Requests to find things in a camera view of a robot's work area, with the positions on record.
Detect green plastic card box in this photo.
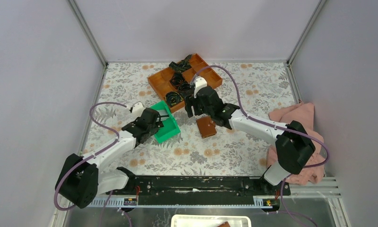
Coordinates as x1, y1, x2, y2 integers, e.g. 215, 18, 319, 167
151, 101, 181, 143

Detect black coiled cable in tray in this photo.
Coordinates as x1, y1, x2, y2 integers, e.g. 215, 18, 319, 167
165, 91, 185, 107

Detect black items in tray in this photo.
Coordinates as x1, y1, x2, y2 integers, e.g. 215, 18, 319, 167
169, 54, 193, 98

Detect brown leather card holder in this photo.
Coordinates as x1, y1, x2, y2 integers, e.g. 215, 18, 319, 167
196, 116, 217, 139

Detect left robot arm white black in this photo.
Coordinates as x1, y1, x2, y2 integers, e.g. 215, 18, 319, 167
54, 108, 169, 210

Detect orange wooden compartment tray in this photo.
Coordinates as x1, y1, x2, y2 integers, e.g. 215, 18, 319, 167
148, 53, 223, 113

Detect pink crumpled cloth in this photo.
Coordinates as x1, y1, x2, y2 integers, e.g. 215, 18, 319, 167
266, 102, 327, 185

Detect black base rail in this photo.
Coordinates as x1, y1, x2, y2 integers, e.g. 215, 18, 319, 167
113, 175, 291, 207

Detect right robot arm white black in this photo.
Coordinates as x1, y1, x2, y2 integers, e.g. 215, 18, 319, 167
185, 77, 316, 195

